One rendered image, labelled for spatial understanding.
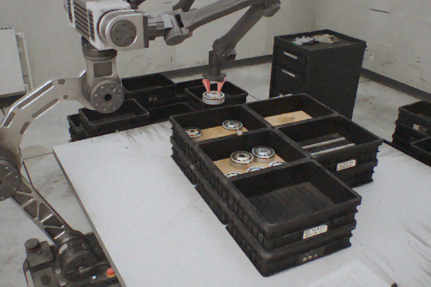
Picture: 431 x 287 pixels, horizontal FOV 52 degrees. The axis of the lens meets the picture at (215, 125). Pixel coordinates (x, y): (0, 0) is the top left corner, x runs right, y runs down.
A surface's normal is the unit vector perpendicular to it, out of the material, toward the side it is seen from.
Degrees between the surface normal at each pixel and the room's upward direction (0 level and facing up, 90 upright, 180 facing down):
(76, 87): 90
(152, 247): 0
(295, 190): 0
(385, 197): 0
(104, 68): 90
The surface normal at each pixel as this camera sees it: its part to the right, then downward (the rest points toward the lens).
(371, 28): -0.86, 0.21
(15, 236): 0.03, -0.90
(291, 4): 0.52, 0.40
